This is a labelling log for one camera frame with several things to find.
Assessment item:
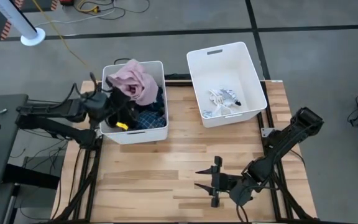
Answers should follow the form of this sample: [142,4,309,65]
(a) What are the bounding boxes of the blue plaid garment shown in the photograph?
[134,111,168,131]

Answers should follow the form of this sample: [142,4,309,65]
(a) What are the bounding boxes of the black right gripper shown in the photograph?
[194,156,246,208]

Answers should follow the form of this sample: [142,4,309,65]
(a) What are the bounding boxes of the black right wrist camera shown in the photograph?
[229,182,255,207]

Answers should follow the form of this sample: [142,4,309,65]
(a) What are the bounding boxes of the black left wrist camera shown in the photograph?
[87,91,110,123]

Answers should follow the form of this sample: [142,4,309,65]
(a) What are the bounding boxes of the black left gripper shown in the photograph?
[105,77,138,131]

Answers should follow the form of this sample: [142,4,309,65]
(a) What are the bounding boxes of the white pole with round base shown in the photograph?
[0,0,47,47]

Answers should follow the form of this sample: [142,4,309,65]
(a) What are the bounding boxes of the yellow floor cable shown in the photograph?
[31,0,89,68]

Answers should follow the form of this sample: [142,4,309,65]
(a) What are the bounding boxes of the navy dotted garment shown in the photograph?
[146,88,165,114]

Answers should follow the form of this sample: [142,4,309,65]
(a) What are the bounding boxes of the pink shirt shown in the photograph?
[106,58,160,107]

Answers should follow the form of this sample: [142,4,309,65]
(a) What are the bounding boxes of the white perforated plastic basket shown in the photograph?
[99,60,170,146]
[186,41,269,129]

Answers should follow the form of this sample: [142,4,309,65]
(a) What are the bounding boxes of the black floor cable bundle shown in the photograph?
[73,0,151,21]

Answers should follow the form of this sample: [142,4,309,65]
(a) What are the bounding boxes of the white floor cable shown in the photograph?
[35,8,117,27]

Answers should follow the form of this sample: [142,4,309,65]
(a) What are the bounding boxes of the small white striped sock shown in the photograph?
[222,89,243,108]

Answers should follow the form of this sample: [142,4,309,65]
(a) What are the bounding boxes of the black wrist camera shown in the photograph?
[87,91,110,123]
[229,182,255,207]

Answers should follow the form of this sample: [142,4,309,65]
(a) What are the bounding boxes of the black aluminium table frame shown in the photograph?
[53,80,321,224]

